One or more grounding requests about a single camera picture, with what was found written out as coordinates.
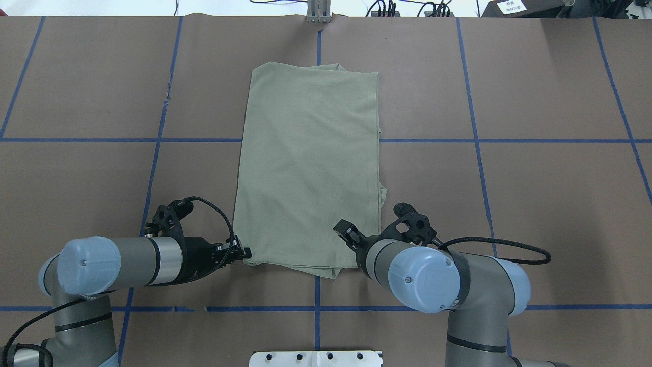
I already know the black box with white label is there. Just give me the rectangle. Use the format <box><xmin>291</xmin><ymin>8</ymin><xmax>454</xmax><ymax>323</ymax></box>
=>
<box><xmin>480</xmin><ymin>1</ymin><xmax>566</xmax><ymax>18</ymax></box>

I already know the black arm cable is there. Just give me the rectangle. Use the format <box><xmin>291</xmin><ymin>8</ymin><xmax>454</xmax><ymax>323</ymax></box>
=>
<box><xmin>437</xmin><ymin>236</ymin><xmax>552</xmax><ymax>266</ymax></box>
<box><xmin>0</xmin><ymin>197</ymin><xmax>240</xmax><ymax>367</ymax></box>

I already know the metal mounting plate with bolts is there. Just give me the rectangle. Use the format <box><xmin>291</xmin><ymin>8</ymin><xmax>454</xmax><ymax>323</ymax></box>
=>
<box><xmin>249</xmin><ymin>350</ymin><xmax>384</xmax><ymax>366</ymax></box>

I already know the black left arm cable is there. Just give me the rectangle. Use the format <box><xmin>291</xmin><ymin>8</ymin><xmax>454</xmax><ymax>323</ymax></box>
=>
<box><xmin>0</xmin><ymin>197</ymin><xmax>240</xmax><ymax>367</ymax></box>

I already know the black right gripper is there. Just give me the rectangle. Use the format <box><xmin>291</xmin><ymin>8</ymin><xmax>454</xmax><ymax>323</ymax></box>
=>
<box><xmin>333</xmin><ymin>203</ymin><xmax>439</xmax><ymax>277</ymax></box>

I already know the olive green long-sleeve shirt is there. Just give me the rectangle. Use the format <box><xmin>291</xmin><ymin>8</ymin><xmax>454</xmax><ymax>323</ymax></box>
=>
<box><xmin>233</xmin><ymin>62</ymin><xmax>387</xmax><ymax>279</ymax></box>

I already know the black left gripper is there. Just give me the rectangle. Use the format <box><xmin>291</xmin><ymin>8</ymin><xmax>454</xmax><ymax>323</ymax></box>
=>
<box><xmin>144</xmin><ymin>200</ymin><xmax>252</xmax><ymax>285</ymax></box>

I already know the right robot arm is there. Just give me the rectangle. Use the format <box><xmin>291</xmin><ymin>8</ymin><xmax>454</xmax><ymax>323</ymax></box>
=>
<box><xmin>334</xmin><ymin>203</ymin><xmax>560</xmax><ymax>366</ymax></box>

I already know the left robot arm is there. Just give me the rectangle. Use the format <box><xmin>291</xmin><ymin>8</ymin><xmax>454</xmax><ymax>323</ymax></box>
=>
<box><xmin>2</xmin><ymin>197</ymin><xmax>252</xmax><ymax>366</ymax></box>

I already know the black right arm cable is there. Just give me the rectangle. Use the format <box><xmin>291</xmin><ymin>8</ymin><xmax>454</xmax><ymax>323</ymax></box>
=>
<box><xmin>437</xmin><ymin>236</ymin><xmax>552</xmax><ymax>266</ymax></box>

